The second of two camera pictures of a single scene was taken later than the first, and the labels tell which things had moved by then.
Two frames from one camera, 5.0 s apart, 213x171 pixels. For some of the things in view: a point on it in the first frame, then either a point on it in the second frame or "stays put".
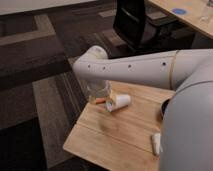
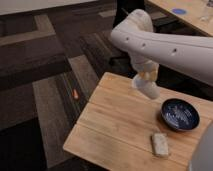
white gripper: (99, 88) -> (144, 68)
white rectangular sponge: (157, 143) stays put
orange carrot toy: (100, 100) -> (75, 94)
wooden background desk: (198, 13) stays put
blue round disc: (179, 11) stays put
